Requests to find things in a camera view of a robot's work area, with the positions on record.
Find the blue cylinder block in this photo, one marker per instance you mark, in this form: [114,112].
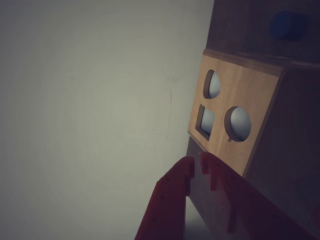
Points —
[287,25]

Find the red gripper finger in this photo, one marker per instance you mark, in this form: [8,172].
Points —
[250,212]
[170,200]

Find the wooden shape sorter box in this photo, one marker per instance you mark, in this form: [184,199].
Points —
[240,87]

